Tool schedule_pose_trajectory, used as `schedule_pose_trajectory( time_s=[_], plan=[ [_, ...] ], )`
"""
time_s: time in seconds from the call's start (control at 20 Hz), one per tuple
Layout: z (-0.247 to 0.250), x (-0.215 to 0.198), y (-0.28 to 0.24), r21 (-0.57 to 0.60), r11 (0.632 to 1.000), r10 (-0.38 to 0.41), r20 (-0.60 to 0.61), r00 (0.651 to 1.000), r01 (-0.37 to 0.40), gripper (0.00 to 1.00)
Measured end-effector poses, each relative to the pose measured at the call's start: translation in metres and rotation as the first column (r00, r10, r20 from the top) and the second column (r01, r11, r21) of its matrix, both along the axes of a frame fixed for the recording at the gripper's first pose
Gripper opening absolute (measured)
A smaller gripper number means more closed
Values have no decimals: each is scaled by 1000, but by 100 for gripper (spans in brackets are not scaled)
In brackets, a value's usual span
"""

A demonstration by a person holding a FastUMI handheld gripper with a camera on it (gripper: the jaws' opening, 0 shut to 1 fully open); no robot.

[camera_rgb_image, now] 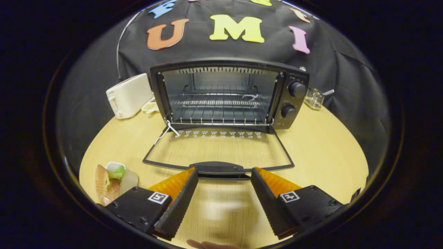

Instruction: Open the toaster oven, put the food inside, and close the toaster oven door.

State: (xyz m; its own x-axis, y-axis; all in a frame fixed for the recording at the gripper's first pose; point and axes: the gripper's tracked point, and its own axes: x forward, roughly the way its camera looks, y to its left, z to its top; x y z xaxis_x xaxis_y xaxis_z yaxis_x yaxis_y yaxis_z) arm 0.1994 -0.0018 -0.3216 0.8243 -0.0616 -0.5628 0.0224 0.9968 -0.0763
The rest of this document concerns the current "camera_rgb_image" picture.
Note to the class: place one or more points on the white pop-up toaster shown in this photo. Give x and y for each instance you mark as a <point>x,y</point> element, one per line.
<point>129,95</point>

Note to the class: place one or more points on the black toaster oven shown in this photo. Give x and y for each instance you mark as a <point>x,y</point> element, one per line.
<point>294,103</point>

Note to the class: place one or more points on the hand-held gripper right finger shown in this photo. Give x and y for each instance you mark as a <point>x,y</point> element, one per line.
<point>268,207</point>

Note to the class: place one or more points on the white bread sandwich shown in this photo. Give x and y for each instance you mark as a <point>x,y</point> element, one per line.
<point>102,181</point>

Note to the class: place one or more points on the black backdrop cloth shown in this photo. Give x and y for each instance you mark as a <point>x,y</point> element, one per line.
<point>346,69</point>

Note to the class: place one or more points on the white plate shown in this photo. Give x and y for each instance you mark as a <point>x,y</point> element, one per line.
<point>130,180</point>

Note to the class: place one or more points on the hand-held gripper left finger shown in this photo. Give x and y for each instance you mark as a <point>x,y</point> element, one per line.
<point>180,207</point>

